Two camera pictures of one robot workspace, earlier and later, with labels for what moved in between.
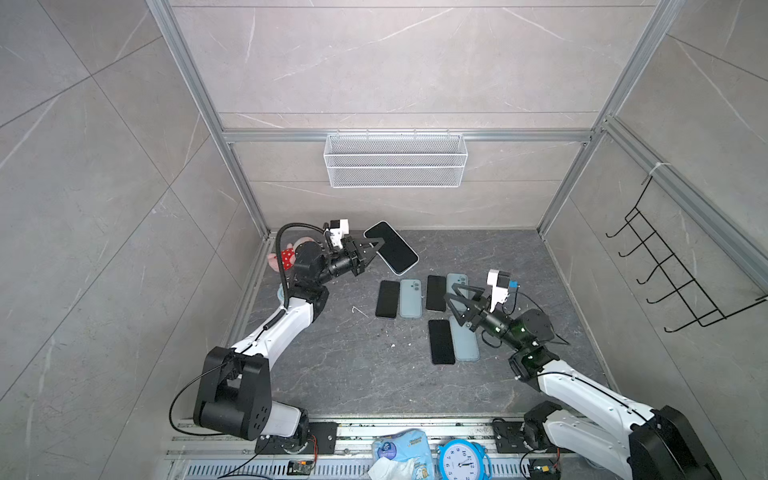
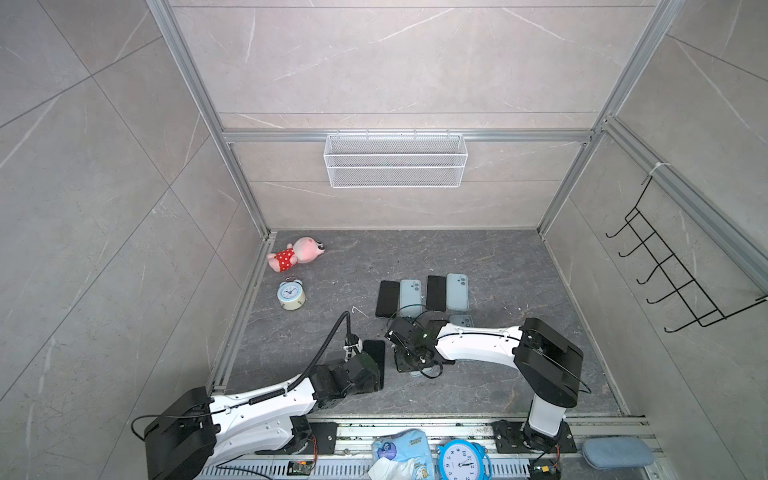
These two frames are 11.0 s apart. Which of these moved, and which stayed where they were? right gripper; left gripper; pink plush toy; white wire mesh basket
Moved: right gripper; left gripper
Stayed: white wire mesh basket; pink plush toy
